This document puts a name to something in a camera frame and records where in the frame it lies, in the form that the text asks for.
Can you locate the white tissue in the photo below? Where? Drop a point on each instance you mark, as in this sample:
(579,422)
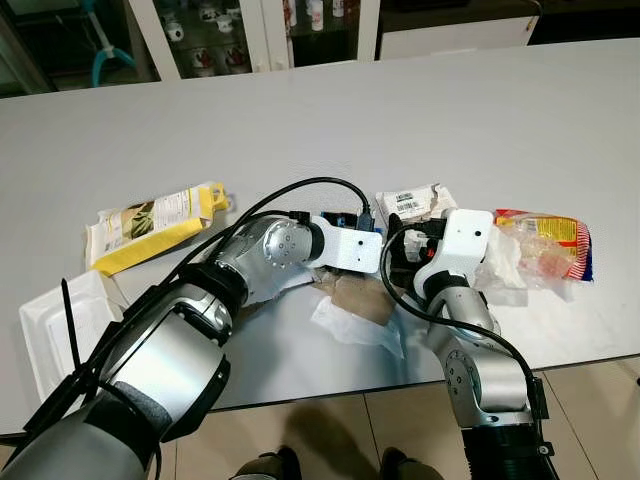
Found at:
(355,328)
(508,262)

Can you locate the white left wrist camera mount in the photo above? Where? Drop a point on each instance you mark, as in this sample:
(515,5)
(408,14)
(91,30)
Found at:
(355,250)

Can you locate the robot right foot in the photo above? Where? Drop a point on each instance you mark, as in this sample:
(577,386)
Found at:
(400,466)

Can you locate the clear red yellow snack bag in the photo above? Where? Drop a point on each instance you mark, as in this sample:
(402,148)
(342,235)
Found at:
(555,245)

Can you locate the white board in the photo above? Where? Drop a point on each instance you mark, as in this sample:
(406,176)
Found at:
(455,38)

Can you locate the white foam tray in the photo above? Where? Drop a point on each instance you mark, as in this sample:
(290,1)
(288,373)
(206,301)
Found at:
(55,335)

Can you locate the teal plastic mop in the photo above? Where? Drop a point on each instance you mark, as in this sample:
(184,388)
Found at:
(105,52)

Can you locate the white wrapper with barcode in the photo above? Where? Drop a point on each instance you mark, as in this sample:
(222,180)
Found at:
(415,200)

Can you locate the brown cardboard piece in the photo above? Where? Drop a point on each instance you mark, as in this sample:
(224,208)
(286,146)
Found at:
(350,293)

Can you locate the white flat tissue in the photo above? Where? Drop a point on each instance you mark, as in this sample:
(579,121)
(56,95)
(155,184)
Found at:
(355,328)

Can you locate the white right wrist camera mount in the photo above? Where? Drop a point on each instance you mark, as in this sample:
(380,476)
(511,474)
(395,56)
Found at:
(468,238)

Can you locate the white printed mug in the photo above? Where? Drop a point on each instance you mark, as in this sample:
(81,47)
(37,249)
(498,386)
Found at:
(237,58)
(205,62)

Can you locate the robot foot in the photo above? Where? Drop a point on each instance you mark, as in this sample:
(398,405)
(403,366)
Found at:
(400,466)
(270,465)

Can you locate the yellow white snack package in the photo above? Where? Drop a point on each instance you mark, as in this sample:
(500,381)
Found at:
(150,222)

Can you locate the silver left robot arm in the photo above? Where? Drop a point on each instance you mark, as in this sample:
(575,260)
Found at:
(170,370)

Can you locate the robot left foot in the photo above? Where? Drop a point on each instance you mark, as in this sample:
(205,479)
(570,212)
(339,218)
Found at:
(270,465)

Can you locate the white framed glass cabinet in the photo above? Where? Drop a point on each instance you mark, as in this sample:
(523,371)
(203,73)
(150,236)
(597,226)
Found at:
(270,30)

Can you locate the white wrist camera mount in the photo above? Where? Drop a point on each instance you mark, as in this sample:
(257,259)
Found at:
(468,238)
(355,250)

